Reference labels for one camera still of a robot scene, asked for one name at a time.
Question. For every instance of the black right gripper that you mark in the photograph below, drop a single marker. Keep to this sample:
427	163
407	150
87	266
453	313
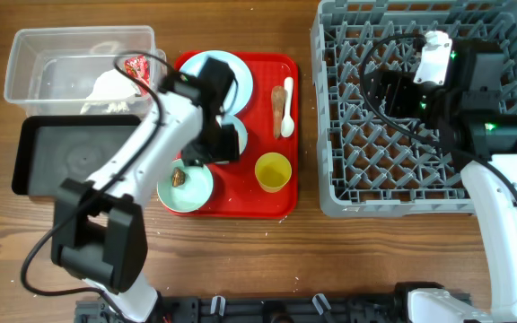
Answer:
400	83

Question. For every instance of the mint green bowl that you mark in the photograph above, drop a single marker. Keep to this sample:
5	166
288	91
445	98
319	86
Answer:
192	194

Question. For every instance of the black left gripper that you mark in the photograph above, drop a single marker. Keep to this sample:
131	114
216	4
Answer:
228	151

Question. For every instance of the red snack wrapper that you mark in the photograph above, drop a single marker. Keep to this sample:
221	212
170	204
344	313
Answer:
139	68

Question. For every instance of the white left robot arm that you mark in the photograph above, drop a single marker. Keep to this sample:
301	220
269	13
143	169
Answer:
98	233

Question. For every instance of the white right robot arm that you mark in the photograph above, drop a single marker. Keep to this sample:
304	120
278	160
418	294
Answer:
456	90

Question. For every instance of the red serving tray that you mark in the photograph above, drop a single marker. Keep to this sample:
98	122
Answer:
237	192

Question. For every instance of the clear plastic waste bin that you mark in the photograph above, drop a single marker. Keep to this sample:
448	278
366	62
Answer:
51	71

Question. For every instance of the white plastic spoon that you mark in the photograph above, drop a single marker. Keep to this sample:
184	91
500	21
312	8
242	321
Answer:
287	123

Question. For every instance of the black food waste tray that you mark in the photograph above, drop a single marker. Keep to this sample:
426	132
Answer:
54	148

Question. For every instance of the crumpled white tissue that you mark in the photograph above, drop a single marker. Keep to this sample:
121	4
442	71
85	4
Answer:
110	94

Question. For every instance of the brown food lump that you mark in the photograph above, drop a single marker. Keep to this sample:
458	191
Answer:
178	177

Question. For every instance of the grey dishwasher rack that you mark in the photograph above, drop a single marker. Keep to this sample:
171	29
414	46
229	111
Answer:
367	168

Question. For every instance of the light blue plate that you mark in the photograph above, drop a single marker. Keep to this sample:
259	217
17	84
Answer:
241	90

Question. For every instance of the light blue rice bowl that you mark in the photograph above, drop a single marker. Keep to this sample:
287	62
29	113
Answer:
230	124

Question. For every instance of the yellow plastic cup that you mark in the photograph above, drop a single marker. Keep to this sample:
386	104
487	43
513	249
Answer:
273	171

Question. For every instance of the brown carrot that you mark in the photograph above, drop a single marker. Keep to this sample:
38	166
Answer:
278	98

